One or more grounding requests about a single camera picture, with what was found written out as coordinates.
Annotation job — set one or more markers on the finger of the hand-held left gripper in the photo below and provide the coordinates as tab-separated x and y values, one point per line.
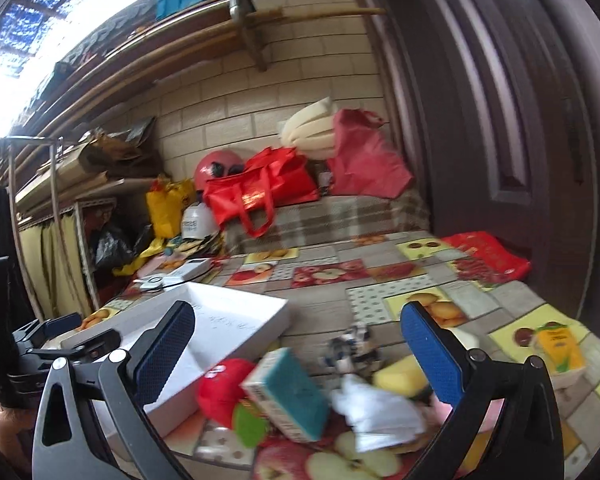
95	342
62	324

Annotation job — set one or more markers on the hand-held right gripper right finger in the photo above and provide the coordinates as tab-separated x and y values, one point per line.
430	355

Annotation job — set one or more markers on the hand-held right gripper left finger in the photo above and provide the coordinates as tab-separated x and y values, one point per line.
165	355

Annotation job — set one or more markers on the white cardboard box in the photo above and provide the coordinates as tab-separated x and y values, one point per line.
220	320

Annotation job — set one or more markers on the white cloth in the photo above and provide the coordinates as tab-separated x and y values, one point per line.
380	410

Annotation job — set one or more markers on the camouflage print face mask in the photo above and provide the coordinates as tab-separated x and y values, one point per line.
350	350

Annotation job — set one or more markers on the pink plush toy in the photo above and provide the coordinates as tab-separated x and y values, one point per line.
490	415

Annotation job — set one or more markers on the teal and white tissue pack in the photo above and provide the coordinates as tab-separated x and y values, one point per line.
287	395

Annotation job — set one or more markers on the yellow tissue pack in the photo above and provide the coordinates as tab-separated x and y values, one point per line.
560	350

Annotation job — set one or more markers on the person's left hand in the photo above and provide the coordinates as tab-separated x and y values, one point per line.
10	417

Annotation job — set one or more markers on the yellow sponge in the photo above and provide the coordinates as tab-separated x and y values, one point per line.
400	375

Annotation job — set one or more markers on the red plush toy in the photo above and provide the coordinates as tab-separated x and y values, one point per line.
222	390

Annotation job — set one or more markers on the yellow curtain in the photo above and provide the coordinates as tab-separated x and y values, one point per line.
40	260

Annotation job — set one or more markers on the white flat device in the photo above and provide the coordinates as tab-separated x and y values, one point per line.
180	272

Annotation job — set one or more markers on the black plastic bag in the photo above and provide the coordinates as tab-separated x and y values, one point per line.
110	247

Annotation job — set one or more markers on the green round piece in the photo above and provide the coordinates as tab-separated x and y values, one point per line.
250	425

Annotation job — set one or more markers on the fruit print tablecloth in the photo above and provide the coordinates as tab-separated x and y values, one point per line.
330	305

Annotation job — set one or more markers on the flat red plastic bag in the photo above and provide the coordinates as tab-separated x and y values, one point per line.
490	255

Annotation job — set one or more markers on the metal shelf rack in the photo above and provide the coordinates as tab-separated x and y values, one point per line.
65	195

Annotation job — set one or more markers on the white plastic jug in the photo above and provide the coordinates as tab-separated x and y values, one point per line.
197	222

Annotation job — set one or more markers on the yellow shopping bag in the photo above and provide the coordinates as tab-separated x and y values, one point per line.
167	207

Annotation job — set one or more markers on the plaid blanket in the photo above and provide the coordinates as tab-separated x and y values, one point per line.
330	215

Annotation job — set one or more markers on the brown paper bags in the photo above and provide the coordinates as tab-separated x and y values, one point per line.
115	152

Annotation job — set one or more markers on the red helmet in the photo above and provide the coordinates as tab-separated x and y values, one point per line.
212	167

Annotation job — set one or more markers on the red tote bag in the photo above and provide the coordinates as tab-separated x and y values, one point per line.
260	185

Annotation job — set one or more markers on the crumpled red plastic bag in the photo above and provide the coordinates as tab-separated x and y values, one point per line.
367	155

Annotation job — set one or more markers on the cream ribbed foam cushion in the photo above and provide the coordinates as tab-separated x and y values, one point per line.
307	130

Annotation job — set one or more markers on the dark wooden door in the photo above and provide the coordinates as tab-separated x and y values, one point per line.
480	85

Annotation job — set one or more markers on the long wooden stick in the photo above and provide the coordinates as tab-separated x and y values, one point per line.
320	12

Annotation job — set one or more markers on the metal wall bracket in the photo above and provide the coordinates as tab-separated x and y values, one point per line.
245	5

